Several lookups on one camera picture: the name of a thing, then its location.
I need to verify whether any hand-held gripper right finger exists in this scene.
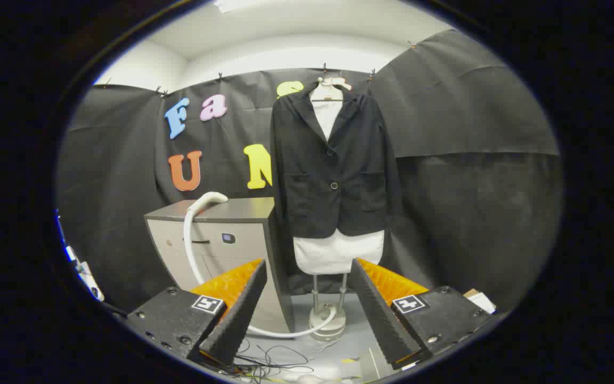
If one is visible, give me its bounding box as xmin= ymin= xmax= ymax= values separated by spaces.
xmin=349 ymin=258 xmax=494 ymax=370

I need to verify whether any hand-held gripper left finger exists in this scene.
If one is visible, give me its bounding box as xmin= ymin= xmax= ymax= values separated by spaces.
xmin=126 ymin=259 xmax=268 ymax=369

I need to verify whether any garment steamer base with poles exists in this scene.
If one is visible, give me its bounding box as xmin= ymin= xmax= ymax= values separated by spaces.
xmin=309 ymin=274 xmax=349 ymax=342

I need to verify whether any white garment steamer nozzle hose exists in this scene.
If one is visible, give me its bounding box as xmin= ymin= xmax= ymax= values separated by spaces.
xmin=183 ymin=191 xmax=338 ymax=339

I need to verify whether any black jacket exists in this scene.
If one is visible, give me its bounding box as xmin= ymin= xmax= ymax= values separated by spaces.
xmin=270 ymin=80 xmax=403 ymax=239

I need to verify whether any white clothes hanger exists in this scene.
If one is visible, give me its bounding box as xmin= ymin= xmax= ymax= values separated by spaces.
xmin=310 ymin=76 xmax=353 ymax=103

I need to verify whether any grey cabinet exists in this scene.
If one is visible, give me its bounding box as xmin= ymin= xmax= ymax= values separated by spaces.
xmin=144 ymin=197 xmax=295 ymax=334

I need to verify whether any cardboard box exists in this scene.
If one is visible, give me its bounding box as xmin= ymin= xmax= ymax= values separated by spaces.
xmin=464 ymin=289 xmax=497 ymax=314

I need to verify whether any white and blue device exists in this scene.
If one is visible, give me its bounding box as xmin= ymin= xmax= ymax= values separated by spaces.
xmin=56 ymin=211 xmax=105 ymax=302

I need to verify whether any black backdrop cloth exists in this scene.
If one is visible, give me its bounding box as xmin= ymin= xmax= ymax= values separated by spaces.
xmin=56 ymin=29 xmax=562 ymax=315

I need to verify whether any ceiling light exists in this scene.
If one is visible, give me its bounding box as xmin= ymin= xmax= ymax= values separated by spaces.
xmin=214 ymin=0 xmax=257 ymax=13

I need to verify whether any tangle of black cables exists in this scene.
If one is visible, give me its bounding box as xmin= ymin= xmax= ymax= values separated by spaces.
xmin=232 ymin=339 xmax=318 ymax=382

